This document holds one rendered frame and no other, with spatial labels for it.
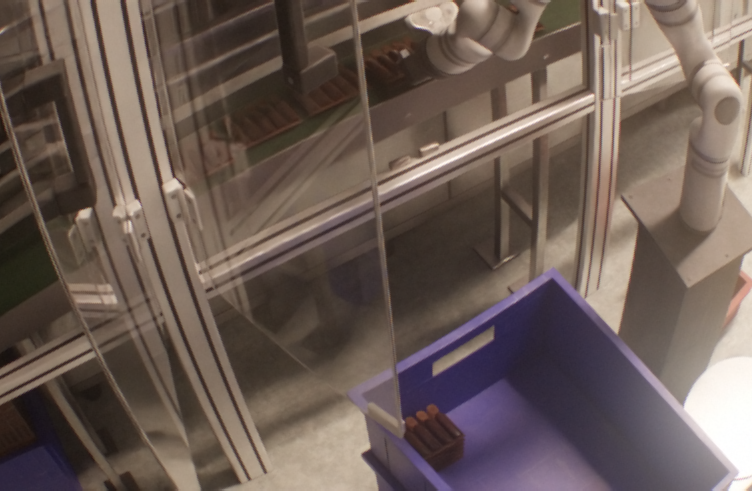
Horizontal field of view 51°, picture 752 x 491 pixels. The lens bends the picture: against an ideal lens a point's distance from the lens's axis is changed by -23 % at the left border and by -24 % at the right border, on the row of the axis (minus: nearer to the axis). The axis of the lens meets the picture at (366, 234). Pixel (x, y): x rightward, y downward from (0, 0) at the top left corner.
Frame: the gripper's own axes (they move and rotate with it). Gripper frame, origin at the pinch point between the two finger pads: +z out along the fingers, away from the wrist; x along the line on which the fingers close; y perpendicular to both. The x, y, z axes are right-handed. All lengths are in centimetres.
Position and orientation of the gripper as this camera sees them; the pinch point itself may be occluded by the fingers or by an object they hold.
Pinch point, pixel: (402, 60)
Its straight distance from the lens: 156.8
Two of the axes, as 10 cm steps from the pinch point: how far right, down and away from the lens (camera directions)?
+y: 4.6, 8.9, 0.8
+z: -2.9, 0.6, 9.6
